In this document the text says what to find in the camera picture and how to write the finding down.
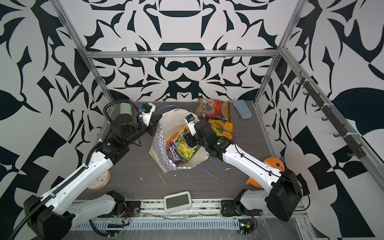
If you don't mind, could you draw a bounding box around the light blue case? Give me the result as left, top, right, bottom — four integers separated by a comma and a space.
234, 100, 252, 120

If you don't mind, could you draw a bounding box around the white digital timer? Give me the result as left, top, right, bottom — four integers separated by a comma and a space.
163, 191, 192, 214

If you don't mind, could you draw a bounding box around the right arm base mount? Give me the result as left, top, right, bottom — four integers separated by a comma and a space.
221, 189, 263, 217

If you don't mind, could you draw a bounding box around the yellow snack bag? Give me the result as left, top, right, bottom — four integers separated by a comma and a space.
208, 119, 234, 140

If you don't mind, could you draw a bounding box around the black wall hook rail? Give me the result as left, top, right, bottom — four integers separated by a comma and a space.
297, 71, 367, 159

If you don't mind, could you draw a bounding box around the aluminium cage frame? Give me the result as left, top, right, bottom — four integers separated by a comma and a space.
49, 0, 384, 240

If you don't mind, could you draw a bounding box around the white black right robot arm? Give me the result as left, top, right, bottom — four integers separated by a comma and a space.
185, 118, 304, 222

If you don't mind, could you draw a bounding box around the orange Fox's fruits candy bag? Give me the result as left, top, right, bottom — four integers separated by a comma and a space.
167, 127, 185, 145

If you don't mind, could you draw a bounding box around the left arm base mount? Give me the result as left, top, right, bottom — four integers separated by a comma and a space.
99, 191, 142, 218

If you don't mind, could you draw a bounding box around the black corrugated cable hose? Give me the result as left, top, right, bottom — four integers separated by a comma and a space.
7, 99, 140, 240

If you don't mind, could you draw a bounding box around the orange shark plush toy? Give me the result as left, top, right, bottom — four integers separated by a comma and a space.
245, 156, 286, 189

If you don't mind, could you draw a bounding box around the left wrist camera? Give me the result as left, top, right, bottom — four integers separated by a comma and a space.
139, 103, 156, 127

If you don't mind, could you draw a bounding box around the white slotted cable duct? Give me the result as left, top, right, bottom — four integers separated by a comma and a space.
64, 218, 241, 231

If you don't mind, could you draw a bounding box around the gold fruit gummy bag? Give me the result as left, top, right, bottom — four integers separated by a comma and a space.
195, 98, 231, 122

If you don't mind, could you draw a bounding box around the purple candy bag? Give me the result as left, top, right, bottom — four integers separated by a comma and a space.
166, 142, 183, 164

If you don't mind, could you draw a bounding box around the green Fox's candy bag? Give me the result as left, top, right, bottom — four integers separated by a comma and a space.
173, 128, 200, 163

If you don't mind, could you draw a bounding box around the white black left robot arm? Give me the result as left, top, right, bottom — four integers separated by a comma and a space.
20, 113, 162, 240

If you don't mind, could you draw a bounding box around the checkered paper bag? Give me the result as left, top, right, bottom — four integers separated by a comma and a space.
150, 105, 209, 173

